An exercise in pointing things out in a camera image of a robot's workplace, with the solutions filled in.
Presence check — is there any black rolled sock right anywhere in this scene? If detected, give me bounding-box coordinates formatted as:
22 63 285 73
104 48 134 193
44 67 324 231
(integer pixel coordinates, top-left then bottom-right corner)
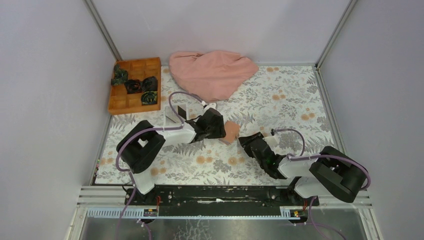
141 76 158 92

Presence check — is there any purple cable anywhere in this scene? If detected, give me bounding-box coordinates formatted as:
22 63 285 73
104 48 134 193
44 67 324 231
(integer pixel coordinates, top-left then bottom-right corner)
115 91 205 240
270 128 372 240

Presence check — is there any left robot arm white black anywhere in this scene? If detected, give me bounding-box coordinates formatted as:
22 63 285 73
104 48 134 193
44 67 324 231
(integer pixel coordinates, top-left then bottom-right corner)
116 108 226 206

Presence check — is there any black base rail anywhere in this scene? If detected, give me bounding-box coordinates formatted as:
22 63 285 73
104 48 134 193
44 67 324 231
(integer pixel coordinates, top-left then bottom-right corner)
124 185 319 217

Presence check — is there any dark patterned rolled sock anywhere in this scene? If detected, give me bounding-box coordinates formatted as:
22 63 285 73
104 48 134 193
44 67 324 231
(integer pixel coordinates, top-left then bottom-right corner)
140 91 158 106

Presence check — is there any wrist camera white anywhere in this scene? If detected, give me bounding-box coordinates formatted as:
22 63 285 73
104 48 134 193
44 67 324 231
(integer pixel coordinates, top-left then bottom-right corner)
202 102 217 113
263 135 279 147

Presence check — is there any wooden compartment tray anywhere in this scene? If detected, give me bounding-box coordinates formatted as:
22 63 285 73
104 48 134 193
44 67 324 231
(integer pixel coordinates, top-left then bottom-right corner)
108 57 162 115

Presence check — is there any black rolled sock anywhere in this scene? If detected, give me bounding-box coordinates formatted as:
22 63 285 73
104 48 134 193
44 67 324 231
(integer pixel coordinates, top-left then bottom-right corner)
124 79 143 95
141 76 158 92

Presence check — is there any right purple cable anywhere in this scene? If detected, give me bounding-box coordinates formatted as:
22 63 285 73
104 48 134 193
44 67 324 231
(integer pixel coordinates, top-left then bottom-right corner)
270 128 372 240

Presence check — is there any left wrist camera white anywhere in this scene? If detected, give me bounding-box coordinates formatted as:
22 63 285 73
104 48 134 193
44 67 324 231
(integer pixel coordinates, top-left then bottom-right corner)
202 102 217 113

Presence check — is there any black rolled sock left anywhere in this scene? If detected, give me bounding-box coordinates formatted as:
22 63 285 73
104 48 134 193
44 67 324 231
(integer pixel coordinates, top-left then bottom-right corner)
124 79 143 95

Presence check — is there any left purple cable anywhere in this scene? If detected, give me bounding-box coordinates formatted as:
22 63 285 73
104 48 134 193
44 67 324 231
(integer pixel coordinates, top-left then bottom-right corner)
115 91 205 240

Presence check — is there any white translucent card box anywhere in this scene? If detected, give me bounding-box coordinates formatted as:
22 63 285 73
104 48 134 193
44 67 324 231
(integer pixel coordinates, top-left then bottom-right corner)
163 103 189 127

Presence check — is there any floral table mat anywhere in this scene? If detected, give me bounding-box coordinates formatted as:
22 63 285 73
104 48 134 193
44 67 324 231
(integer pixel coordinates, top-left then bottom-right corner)
94 66 334 186

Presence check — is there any pink cloth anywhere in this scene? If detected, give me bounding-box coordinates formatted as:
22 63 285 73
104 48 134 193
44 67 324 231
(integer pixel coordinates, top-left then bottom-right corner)
168 50 259 103

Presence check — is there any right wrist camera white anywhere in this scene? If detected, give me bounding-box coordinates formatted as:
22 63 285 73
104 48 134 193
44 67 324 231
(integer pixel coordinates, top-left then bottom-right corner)
263 135 279 147

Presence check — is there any green patterned rolled sock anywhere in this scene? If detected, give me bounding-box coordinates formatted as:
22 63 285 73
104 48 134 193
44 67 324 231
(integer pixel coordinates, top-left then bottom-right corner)
110 64 129 86

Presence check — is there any brown leather card holder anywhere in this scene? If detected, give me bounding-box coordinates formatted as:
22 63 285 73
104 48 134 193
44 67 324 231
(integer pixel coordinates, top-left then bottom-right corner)
219 120 241 145

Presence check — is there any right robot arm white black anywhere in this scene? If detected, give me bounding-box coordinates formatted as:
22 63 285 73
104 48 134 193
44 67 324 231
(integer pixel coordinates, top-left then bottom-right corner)
238 132 371 206

